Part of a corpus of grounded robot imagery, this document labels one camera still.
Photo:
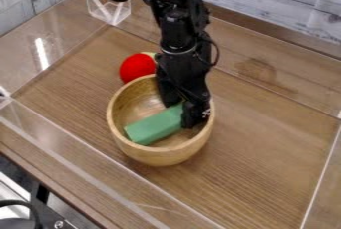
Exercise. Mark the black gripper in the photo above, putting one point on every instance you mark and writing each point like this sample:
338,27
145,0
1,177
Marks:
181,73

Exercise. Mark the green rectangular block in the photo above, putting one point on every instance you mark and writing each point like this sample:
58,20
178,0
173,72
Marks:
156,127

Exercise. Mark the light wooden bowl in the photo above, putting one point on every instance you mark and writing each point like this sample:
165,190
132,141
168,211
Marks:
136,102

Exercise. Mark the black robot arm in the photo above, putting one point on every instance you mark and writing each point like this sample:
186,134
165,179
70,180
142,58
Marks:
182,20

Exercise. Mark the red plush strawberry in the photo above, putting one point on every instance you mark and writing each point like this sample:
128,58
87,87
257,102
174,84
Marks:
137,65

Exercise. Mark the clear acrylic corner bracket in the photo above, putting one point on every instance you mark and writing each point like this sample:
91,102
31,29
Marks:
110,12

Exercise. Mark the clear acrylic tray wall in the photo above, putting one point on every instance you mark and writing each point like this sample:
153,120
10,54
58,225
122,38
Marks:
114,196

